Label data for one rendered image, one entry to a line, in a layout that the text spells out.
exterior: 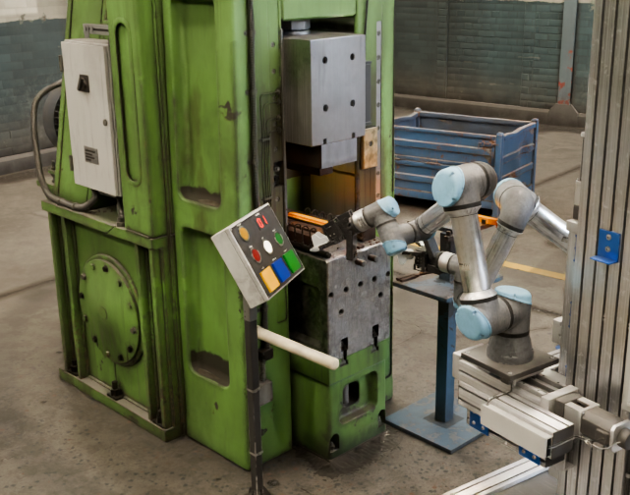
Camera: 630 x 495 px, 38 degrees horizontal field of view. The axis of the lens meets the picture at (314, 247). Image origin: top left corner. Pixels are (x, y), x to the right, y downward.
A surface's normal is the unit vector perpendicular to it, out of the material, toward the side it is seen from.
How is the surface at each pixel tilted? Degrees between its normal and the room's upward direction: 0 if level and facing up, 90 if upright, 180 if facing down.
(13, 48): 92
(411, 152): 89
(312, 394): 90
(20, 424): 0
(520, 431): 90
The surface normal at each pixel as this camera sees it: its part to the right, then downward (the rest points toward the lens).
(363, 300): 0.70, 0.21
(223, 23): -0.72, 0.21
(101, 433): -0.02, -0.95
